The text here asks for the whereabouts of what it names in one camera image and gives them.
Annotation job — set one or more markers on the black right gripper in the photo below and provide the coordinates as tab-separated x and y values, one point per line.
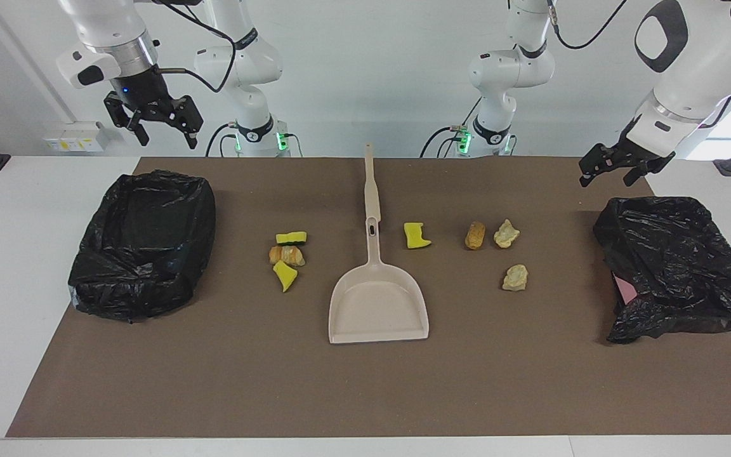
140	89

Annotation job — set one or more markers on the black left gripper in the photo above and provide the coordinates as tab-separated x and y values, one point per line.
641	155

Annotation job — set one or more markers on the pale dumpling piece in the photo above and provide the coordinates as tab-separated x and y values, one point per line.
515	278
506	234

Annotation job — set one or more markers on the brown fried bread roll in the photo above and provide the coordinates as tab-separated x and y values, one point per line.
475	235

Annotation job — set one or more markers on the yellow green sponge block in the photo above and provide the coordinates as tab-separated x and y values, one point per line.
291	238

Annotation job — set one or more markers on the striped croissant bread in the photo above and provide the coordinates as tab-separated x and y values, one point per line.
287	255

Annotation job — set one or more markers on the yellow sponge wedge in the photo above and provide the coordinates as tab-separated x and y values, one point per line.
285	275

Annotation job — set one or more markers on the notched yellow sponge piece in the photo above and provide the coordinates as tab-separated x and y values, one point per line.
415	236

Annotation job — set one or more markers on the beige hand brush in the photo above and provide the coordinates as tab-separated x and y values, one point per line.
372	197

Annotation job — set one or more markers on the beige plastic dustpan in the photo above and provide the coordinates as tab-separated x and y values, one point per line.
378	304

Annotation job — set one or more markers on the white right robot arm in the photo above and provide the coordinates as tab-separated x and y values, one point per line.
251	63

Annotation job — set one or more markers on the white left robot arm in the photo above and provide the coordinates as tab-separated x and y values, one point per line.
695	63

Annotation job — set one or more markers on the crumpled black trash bag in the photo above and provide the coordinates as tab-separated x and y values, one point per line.
676	266

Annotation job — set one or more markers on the pink plastic bin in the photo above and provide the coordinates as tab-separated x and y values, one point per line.
624	289

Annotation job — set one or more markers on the black bag lined bin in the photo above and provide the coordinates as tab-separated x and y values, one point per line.
143	254

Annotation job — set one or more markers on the brown table mat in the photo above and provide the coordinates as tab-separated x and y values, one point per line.
365	381

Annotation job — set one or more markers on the white wall socket box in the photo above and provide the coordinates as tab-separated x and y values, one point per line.
77	136

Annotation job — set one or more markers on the white wall conduit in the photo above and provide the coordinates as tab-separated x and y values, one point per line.
30	63

